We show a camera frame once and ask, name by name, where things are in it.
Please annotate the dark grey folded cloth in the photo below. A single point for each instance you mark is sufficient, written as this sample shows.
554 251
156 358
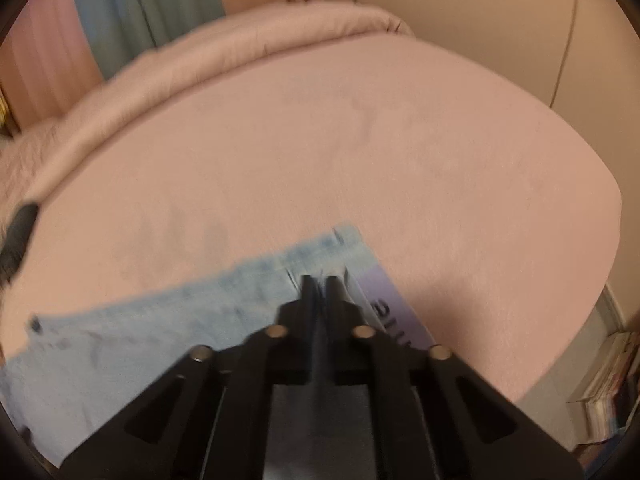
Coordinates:
19 240

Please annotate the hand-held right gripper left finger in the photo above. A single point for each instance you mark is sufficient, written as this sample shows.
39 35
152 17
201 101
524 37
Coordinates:
309 306

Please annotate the lavender printed card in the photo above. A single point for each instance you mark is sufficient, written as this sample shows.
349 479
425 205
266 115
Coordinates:
395 305

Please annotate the pink duvet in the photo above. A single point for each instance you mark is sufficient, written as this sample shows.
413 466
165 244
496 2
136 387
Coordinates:
225 55

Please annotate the bed with pink sheet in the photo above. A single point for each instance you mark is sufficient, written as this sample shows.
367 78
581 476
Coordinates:
350 160

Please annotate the light blue denim pants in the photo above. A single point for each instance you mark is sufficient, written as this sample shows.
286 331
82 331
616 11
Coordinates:
150 320

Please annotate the teal curtain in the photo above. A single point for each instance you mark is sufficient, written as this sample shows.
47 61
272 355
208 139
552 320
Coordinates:
145 5

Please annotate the stack of books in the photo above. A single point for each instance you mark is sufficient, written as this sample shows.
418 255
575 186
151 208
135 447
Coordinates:
607 390

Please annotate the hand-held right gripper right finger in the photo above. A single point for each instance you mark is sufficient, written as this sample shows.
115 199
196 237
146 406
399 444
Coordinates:
340 306

